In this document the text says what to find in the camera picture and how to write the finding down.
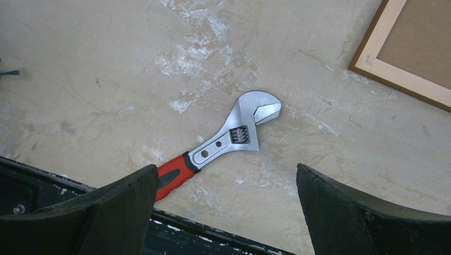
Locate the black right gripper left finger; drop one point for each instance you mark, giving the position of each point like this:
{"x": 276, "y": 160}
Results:
{"x": 112, "y": 219}

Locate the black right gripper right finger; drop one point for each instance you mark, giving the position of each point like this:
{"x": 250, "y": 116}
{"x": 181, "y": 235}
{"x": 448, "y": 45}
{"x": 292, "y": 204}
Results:
{"x": 344, "y": 220}

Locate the wooden picture frame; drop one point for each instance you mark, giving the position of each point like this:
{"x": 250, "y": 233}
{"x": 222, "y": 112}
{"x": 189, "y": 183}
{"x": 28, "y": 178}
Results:
{"x": 407, "y": 47}

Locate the yellow handled screwdriver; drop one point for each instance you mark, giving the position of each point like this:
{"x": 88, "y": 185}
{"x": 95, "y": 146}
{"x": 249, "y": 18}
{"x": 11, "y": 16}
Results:
{"x": 14, "y": 72}

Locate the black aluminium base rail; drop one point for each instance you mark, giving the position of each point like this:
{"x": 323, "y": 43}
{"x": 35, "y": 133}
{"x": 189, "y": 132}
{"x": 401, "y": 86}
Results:
{"x": 25, "y": 189}

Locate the red handled adjustable wrench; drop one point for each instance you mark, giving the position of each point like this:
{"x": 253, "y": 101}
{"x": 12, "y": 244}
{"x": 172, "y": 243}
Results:
{"x": 238, "y": 133}

